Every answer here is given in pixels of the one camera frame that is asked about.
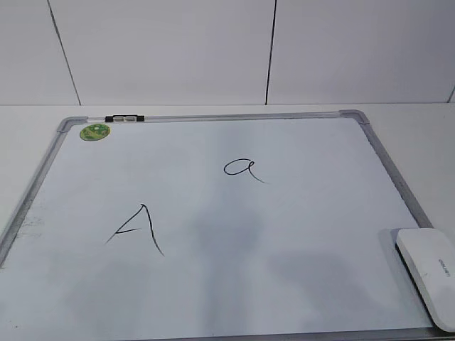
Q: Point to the white whiteboard eraser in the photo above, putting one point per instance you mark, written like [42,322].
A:
[429,257]

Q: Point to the white board with grey frame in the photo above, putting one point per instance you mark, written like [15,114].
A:
[204,227]

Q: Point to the round green magnet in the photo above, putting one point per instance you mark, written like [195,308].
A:
[95,132]

